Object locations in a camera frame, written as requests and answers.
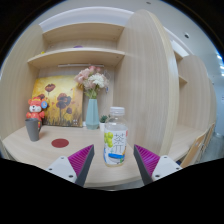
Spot yellow poppy flower painting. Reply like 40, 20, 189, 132
31, 75, 84, 128

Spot teal faceted vase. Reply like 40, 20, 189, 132
85, 98, 101, 131

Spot clear plastic drink bottle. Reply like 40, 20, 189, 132
102, 106, 129, 168

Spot grey textured mug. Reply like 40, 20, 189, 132
24, 118, 43, 142

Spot red plush mouse toy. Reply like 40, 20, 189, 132
25, 96, 49, 129

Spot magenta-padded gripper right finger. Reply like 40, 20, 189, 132
133, 143, 184, 186

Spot flat round red coaster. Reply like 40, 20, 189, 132
50, 137, 70, 149

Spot light wood chair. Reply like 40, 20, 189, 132
180, 123, 217, 169

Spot pink and white flower bouquet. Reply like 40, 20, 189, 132
73, 65, 110, 100

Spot slim under-shelf light bar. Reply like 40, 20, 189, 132
57, 63, 105, 69

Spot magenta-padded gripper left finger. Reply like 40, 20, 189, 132
45, 143, 96, 188

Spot light wood shelf boards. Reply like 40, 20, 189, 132
27, 22, 126, 70

